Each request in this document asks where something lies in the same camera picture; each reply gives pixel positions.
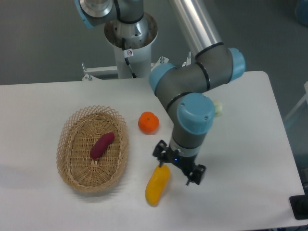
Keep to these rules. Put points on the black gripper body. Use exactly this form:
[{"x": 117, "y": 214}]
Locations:
[{"x": 185, "y": 164}]

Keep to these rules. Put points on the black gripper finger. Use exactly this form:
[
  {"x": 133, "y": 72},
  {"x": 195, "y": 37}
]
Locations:
[
  {"x": 160, "y": 152},
  {"x": 197, "y": 175}
]

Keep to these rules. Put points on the purple sweet potato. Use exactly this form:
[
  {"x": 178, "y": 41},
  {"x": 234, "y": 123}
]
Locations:
[{"x": 102, "y": 145}]

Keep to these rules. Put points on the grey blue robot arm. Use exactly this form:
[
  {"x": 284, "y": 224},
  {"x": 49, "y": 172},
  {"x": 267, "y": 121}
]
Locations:
[{"x": 180, "y": 90}]

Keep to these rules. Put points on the woven wicker basket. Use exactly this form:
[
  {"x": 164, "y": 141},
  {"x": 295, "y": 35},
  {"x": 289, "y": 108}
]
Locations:
[{"x": 79, "y": 135}]

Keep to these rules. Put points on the orange tangerine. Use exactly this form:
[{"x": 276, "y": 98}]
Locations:
[{"x": 148, "y": 122}]

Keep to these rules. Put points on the yellow mango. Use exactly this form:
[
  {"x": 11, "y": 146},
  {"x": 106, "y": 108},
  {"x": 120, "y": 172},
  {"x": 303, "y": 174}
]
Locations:
[{"x": 156, "y": 185}]

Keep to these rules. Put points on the green bok choy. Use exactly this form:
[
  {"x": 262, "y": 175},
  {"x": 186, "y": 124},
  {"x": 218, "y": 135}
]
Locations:
[{"x": 218, "y": 108}]

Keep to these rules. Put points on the black device at edge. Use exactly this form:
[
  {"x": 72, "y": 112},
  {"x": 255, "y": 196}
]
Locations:
[{"x": 299, "y": 205}]

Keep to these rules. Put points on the white clamp bracket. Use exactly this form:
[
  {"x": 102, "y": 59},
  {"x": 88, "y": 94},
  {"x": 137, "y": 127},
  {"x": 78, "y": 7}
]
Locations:
[{"x": 188, "y": 60}]

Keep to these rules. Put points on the white frame right edge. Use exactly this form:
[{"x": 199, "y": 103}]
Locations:
[{"x": 298, "y": 108}]

